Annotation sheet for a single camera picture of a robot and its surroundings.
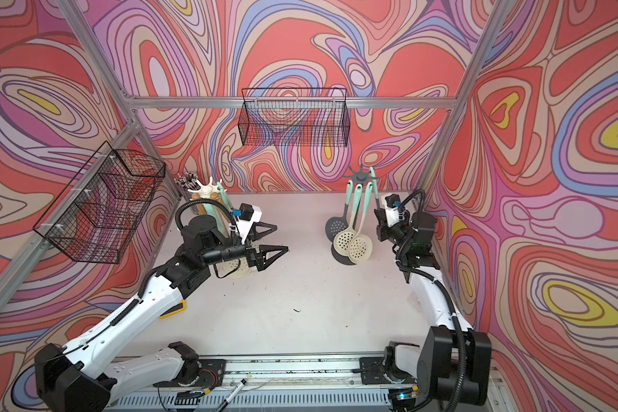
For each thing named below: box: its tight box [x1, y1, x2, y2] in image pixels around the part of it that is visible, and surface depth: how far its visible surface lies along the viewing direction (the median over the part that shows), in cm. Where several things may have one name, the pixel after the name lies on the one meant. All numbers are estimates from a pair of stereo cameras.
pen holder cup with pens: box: [173, 171, 202, 191], surface depth 103 cm
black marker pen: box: [216, 378, 248, 412], surface depth 70 cm
